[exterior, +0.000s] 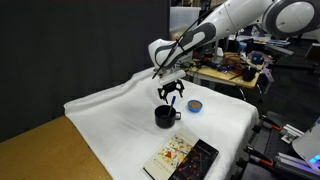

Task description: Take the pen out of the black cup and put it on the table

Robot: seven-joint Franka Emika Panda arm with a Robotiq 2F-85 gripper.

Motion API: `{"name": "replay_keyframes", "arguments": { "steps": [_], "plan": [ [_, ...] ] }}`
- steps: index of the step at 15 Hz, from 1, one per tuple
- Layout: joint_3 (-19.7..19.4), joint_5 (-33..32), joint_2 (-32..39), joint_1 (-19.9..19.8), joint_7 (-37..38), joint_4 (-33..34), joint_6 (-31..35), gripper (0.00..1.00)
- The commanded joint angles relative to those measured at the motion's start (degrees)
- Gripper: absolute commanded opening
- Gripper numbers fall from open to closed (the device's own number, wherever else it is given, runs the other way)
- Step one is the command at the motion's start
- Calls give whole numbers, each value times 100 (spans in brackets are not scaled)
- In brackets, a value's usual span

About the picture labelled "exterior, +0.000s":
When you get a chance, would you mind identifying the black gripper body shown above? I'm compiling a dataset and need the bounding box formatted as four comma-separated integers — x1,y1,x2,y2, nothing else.
162,80,181,94

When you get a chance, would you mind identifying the blue capped black marker pen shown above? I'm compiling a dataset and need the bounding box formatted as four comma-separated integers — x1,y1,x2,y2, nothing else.
167,95,177,118

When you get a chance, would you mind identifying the black cup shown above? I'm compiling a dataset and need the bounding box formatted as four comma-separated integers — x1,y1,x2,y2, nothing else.
154,104,182,130

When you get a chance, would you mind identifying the blue bowl of cereal rings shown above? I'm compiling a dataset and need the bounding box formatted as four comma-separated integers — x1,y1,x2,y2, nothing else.
186,99,204,114

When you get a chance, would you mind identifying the cluttered wooden desk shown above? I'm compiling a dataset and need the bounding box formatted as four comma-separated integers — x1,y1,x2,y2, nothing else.
186,49,264,90

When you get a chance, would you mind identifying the white tablecloth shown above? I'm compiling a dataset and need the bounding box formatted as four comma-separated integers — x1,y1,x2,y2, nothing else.
63,66,260,180

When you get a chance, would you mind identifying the translucent plastic storage bin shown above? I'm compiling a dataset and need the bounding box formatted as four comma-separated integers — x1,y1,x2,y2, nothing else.
169,5,203,42

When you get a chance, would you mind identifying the discrete mathematics book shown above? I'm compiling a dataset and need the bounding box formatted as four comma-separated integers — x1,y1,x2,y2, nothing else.
143,128,220,180

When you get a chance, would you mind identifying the black curtain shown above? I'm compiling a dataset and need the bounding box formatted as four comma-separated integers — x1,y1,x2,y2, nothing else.
0,0,171,143

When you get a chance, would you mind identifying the black orange bar clamp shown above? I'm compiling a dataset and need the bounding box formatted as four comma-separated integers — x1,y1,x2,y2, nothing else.
244,145,278,168
259,114,285,133

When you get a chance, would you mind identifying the black perforated breadboard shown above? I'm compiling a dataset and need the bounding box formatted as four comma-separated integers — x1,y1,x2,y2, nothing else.
233,111,320,180

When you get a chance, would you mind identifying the wooden table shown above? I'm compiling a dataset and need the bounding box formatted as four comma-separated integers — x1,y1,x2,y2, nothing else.
0,114,113,180

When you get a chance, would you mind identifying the aluminium bracket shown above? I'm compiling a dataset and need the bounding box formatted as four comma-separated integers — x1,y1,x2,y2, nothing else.
280,123,305,145

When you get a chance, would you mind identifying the aluminium extrusion rail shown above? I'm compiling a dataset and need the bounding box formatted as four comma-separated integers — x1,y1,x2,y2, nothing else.
276,151,320,177

